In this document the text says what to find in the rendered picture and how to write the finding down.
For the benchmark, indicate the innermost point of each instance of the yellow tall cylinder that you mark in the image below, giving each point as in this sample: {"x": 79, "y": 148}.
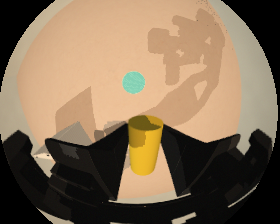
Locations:
{"x": 145, "y": 134}

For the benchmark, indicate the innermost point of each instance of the teal circle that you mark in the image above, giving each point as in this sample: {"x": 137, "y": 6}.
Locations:
{"x": 133, "y": 82}

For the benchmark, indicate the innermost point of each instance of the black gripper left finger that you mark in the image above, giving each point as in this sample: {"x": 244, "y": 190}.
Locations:
{"x": 105, "y": 163}

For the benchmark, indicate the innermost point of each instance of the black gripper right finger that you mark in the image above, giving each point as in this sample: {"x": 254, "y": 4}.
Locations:
{"x": 187, "y": 160}

